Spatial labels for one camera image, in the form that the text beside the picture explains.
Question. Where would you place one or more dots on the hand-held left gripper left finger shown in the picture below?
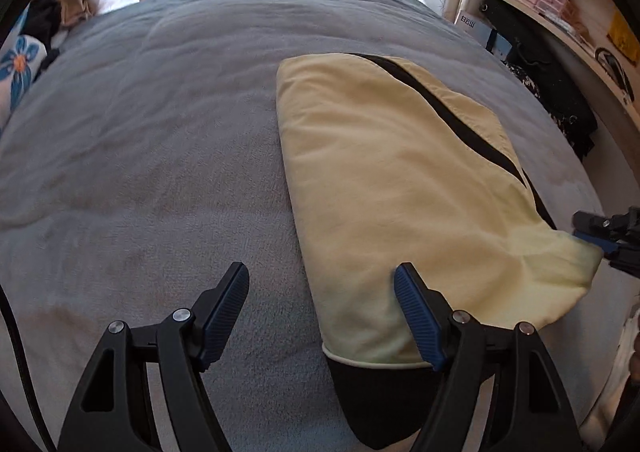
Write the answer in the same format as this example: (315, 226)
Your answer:
(225, 312)

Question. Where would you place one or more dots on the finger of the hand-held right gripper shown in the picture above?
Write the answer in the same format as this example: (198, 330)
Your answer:
(600, 242)
(595, 223)

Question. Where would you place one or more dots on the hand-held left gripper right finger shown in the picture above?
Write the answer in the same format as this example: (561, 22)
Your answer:
(417, 317)

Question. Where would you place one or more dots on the pale yellow and black hooded jacket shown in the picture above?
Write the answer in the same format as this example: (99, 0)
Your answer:
(390, 172)

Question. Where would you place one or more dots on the dark clothes pile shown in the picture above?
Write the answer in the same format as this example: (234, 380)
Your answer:
(45, 15)

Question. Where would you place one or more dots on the black headphones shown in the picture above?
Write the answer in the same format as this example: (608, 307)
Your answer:
(612, 65)

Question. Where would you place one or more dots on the black and white patterned cloth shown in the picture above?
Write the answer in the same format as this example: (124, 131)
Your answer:
(522, 80)

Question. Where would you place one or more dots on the black bag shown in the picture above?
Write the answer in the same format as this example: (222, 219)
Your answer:
(545, 47)

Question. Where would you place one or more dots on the yellow packet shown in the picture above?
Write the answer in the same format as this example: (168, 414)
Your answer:
(625, 37)

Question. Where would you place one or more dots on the grey-blue bed blanket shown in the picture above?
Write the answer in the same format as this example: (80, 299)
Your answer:
(175, 107)

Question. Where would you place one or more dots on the white cardboard box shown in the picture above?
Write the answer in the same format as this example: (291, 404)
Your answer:
(472, 27)

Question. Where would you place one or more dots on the folded white quilt blue flowers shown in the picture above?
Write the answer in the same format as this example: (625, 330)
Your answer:
(17, 67)

